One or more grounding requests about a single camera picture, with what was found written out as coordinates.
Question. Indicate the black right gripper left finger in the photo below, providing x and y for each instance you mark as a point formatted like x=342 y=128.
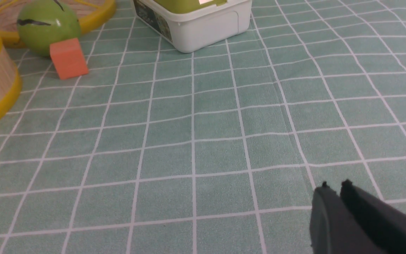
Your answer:
x=333 y=229

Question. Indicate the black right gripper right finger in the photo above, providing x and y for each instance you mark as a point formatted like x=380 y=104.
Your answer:
x=382 y=223

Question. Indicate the bamboo steamer lid yellow rim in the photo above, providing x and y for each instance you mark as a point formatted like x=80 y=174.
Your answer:
x=91 y=13

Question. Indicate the green checkered tablecloth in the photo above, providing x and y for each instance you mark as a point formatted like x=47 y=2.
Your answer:
x=213 y=152

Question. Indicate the white box green lid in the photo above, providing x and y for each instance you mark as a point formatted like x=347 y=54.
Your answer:
x=190 y=25

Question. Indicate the orange foam cube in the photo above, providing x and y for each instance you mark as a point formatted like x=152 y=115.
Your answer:
x=68 y=59

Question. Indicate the green toy ball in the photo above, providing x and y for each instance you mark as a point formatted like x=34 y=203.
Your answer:
x=41 y=23

